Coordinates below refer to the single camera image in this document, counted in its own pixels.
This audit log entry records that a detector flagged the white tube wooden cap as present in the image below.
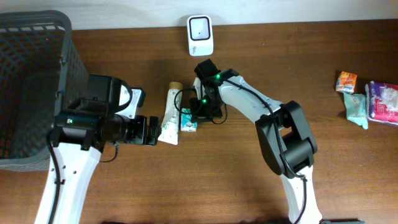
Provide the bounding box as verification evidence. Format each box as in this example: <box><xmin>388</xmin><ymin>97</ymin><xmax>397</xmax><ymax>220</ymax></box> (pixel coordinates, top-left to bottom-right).
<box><xmin>158</xmin><ymin>82</ymin><xmax>183</xmax><ymax>145</ymax></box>

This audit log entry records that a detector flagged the teal tissue pack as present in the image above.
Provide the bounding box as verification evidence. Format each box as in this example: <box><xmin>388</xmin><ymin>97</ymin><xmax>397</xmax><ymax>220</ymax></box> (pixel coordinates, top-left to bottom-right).
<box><xmin>180</xmin><ymin>108</ymin><xmax>197</xmax><ymax>132</ymax></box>

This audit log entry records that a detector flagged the orange tissue pack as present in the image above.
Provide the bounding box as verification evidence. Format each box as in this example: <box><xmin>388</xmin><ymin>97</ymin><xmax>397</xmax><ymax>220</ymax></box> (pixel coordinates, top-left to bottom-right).
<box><xmin>335</xmin><ymin>71</ymin><xmax>358</xmax><ymax>94</ymax></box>

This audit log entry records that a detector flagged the teal snack pouch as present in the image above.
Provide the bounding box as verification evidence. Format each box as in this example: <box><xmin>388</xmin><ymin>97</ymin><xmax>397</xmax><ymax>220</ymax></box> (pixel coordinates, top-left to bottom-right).
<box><xmin>343</xmin><ymin>93</ymin><xmax>368</xmax><ymax>129</ymax></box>

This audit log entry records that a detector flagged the pink purple pad pack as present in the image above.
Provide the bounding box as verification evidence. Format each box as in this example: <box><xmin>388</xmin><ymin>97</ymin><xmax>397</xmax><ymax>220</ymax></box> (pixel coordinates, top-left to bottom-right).
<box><xmin>365</xmin><ymin>81</ymin><xmax>397</xmax><ymax>126</ymax></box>

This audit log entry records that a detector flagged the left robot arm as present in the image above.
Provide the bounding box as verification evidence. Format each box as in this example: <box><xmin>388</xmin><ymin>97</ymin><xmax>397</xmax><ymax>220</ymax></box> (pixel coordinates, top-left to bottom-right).
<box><xmin>35</xmin><ymin>74</ymin><xmax>161</xmax><ymax>223</ymax></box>

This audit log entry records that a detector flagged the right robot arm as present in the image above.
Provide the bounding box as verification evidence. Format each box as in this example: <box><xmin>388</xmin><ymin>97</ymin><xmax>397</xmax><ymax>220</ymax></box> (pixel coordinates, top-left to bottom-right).
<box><xmin>190</xmin><ymin>59</ymin><xmax>323</xmax><ymax>223</ymax></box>

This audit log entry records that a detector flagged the white barcode scanner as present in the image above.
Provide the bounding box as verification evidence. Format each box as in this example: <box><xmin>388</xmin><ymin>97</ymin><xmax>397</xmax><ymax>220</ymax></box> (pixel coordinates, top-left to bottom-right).
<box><xmin>187</xmin><ymin>15</ymin><xmax>214</xmax><ymax>57</ymax></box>

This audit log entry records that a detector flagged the grey plastic mesh basket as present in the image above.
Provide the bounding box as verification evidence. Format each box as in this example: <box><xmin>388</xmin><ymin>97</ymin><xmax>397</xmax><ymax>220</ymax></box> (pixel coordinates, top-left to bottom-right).
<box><xmin>1</xmin><ymin>10</ymin><xmax>88</xmax><ymax>172</ymax></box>

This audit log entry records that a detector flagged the left black cable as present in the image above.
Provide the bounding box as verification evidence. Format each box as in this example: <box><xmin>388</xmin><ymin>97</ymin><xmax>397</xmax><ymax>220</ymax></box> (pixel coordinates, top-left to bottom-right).
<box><xmin>45</xmin><ymin>130</ymin><xmax>120</xmax><ymax>224</ymax></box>

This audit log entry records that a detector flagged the black cable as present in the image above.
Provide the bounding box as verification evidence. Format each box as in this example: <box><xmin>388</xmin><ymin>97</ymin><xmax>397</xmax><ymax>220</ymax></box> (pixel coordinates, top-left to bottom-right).
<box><xmin>173</xmin><ymin>79</ymin><xmax>309</xmax><ymax>224</ymax></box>
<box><xmin>45</xmin><ymin>130</ymin><xmax>120</xmax><ymax>224</ymax></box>

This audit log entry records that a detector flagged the right black cable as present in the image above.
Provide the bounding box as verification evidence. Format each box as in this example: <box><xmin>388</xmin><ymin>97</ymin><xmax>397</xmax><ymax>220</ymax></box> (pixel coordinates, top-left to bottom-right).
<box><xmin>173</xmin><ymin>79</ymin><xmax>309</xmax><ymax>224</ymax></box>

